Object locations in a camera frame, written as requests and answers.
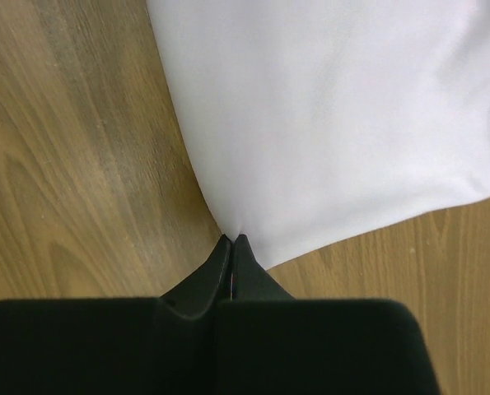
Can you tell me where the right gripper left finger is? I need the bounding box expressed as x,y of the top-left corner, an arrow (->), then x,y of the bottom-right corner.
0,237 -> 231,394

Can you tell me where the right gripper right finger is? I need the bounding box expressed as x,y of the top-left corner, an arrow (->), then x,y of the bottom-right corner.
217,235 -> 440,394

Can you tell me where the white t shirt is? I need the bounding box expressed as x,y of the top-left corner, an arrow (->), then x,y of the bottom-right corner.
147,0 -> 490,268

